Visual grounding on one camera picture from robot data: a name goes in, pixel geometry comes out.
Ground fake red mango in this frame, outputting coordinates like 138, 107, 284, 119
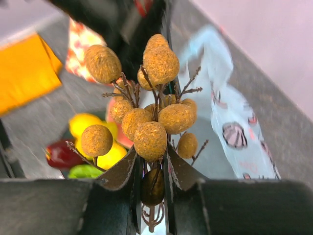
45, 139, 84, 170

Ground fake green kiwi slice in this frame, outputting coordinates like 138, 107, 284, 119
68, 164, 104, 179

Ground fake brown grape bunch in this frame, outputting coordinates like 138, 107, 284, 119
65, 33, 210, 233

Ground yellow fake lemon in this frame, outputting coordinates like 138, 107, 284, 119
68, 113, 103, 139

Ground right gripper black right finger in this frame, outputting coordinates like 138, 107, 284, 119
163, 144, 313, 235

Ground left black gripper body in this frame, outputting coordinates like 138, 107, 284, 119
50, 0, 174, 81

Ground light blue plastic bag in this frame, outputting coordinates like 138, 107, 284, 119
178, 24, 280, 179

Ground fake yellow star fruit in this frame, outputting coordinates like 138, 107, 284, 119
75, 121, 127, 170

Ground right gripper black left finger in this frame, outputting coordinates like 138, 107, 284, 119
0, 149, 141, 235

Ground floral orange cloth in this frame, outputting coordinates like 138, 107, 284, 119
65, 18, 106, 83

